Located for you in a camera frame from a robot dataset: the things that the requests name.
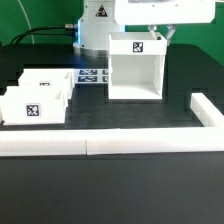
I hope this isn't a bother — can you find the white right obstacle wall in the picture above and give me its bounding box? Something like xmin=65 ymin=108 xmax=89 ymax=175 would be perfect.
xmin=190 ymin=93 xmax=224 ymax=128

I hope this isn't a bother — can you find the white drawer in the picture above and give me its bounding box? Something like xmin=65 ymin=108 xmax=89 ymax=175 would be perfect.
xmin=18 ymin=68 xmax=74 ymax=99
xmin=0 ymin=86 xmax=67 ymax=125

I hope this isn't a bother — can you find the black cable bundle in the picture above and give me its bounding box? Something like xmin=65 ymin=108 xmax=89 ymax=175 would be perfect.
xmin=9 ymin=23 xmax=79 ymax=46

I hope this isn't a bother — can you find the white obstacle wall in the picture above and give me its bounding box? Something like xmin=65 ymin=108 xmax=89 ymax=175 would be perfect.
xmin=0 ymin=127 xmax=224 ymax=157
xmin=190 ymin=93 xmax=224 ymax=128

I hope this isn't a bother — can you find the white front drawer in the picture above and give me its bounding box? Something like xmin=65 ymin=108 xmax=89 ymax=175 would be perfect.
xmin=0 ymin=86 xmax=67 ymax=125

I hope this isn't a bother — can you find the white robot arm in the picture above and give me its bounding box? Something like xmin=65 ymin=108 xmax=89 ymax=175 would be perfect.
xmin=73 ymin=0 xmax=216 ymax=57

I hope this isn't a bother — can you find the white front obstacle wall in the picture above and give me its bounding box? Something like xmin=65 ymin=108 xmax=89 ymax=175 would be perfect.
xmin=0 ymin=127 xmax=224 ymax=157

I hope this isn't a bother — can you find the white thin cable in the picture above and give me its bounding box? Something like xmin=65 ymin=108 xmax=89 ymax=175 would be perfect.
xmin=17 ymin=0 xmax=36 ymax=45

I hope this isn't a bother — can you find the white rear drawer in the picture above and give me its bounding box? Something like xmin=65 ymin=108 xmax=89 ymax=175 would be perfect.
xmin=18 ymin=68 xmax=74 ymax=99

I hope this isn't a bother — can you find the white drawer cabinet box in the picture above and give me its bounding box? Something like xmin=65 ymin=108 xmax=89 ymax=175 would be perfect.
xmin=108 ymin=32 xmax=167 ymax=100

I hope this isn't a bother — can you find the white tag sheet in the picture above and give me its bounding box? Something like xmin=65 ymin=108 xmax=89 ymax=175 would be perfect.
xmin=74 ymin=69 xmax=108 ymax=84

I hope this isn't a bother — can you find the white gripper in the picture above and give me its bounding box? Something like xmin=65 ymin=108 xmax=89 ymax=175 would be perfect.
xmin=114 ymin=0 xmax=216 ymax=46

